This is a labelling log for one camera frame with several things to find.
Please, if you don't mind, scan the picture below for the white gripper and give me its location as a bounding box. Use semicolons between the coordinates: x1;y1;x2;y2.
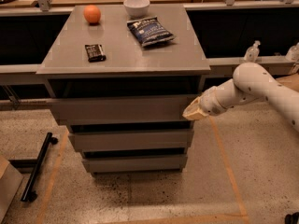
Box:
182;85;228;120

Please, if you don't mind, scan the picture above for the grey top drawer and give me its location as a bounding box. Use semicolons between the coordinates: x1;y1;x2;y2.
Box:
50;95;194;125

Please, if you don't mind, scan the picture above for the grey drawer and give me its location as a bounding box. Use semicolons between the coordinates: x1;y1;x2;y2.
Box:
82;154;187;174
50;95;194;125
69;129;193;152

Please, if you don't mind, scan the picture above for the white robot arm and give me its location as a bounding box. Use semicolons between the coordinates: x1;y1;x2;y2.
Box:
183;63;299;131

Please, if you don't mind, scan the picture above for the grey middle drawer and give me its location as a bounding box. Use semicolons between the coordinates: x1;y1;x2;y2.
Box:
69;129;193;152

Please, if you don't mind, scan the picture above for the grey bottom drawer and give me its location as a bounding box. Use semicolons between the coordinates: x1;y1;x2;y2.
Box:
82;154;187;174

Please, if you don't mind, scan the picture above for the grey drawer cabinet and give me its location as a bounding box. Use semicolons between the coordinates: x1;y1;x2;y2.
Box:
36;3;211;174

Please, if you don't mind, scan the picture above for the clear sanitizer bottle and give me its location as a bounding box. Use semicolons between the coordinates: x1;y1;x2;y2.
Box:
244;40;261;63

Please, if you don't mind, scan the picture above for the blue chip bag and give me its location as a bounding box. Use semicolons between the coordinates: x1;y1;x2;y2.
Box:
127;17;176;48

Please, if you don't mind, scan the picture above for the black snack bar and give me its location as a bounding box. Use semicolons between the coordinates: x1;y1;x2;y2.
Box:
85;44;107;63

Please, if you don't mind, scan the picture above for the white bowl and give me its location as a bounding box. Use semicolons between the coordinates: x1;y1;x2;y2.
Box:
123;0;150;18

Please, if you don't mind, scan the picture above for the orange fruit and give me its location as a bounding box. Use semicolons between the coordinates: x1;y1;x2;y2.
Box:
83;5;101;24

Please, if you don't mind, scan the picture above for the black metal stand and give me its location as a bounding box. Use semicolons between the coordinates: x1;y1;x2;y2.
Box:
10;133;58;203

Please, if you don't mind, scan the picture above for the cardboard box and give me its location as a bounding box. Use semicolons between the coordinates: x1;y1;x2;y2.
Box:
0;155;23;223

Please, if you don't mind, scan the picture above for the grey bench rail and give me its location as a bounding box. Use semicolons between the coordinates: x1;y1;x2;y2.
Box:
208;56;295;77

